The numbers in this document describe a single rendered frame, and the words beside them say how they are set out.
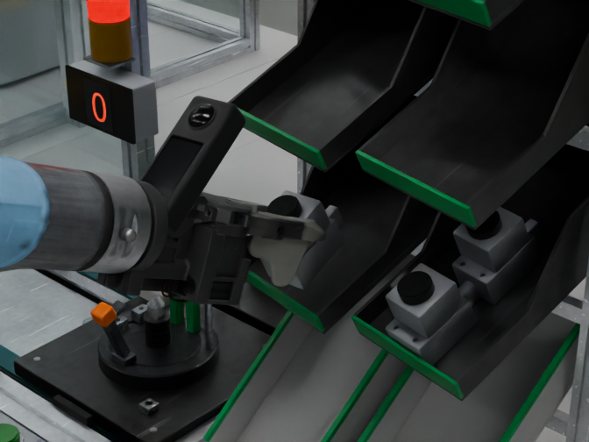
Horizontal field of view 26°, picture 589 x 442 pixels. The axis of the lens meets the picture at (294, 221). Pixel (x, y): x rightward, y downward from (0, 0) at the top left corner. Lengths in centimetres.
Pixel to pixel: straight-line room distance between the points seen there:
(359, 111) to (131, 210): 23
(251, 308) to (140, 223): 66
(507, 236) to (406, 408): 23
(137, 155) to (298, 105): 52
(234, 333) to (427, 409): 38
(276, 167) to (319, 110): 108
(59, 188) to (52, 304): 83
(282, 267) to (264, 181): 107
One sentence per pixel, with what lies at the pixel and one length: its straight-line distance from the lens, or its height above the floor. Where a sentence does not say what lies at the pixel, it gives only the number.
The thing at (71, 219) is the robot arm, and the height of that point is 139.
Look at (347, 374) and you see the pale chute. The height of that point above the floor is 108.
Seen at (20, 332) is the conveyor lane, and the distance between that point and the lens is 168.
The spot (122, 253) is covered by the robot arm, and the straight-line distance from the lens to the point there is 95.
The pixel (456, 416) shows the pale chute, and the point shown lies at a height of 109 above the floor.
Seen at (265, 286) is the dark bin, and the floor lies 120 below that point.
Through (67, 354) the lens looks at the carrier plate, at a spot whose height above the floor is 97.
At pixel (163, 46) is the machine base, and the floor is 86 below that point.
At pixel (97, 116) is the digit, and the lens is 159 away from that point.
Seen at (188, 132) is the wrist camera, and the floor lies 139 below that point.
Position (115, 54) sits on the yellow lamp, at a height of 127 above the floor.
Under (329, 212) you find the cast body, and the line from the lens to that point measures 116.
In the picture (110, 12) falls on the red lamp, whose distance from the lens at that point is 153.
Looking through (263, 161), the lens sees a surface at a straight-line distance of 222.
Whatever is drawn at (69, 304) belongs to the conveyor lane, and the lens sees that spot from 172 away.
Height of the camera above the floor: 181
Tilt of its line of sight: 28 degrees down
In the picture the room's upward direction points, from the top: straight up
